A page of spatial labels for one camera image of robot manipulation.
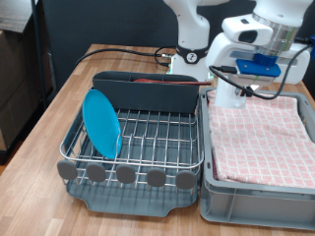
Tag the black metal pole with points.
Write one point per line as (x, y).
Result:
(38, 49)

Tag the grey plastic crate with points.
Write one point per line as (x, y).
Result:
(262, 209)

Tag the grey shelf board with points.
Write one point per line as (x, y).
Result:
(13, 13)

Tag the dark partition panel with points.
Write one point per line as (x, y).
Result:
(98, 23)

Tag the dark grey cutlery holder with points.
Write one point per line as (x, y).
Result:
(147, 95)

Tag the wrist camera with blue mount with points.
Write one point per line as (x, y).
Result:
(259, 69)

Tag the white plastic mug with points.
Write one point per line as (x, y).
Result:
(228, 96)

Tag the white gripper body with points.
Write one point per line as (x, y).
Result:
(298, 69)

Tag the brown wooden spoon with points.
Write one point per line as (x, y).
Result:
(177, 82)

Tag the pink checkered cloth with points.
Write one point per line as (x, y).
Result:
(249, 150)

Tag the blue plastic plate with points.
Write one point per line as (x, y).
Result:
(101, 124)

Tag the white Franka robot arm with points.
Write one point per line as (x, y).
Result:
(192, 29)

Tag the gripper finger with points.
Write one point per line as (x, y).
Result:
(250, 91)
(239, 92)

